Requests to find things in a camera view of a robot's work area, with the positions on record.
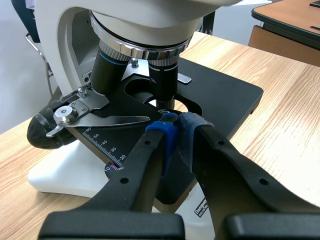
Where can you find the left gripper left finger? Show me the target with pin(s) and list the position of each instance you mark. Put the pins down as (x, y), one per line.
(140, 175)

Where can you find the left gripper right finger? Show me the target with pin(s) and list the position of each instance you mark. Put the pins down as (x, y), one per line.
(225, 170)

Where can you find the white and black microscope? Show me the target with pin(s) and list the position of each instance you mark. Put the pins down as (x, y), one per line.
(140, 75)

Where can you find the brown desk with black edge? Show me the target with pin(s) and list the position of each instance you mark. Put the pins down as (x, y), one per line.
(287, 27)

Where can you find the dark blue chair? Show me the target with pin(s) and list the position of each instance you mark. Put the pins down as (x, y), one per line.
(31, 25)

